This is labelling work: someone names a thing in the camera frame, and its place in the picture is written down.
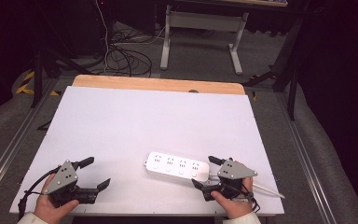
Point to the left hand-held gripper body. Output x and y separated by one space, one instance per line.
62 178

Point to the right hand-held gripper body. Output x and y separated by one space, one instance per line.
234 171

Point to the white power strip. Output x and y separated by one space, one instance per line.
175 166

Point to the person's left hand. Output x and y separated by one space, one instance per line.
47 208

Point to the person's right hand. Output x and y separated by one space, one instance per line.
236 207

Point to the white foam board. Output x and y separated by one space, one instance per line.
143 124

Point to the black metal stand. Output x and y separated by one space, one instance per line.
292 93

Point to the yellow black floor tape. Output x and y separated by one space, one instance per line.
28 84

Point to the wooden table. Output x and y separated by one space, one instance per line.
155 83

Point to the black tripod stand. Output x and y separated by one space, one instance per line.
38 71

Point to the metal floor rail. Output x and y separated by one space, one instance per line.
307 168
12 146

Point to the grey metal desk frame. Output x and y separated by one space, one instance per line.
203 20

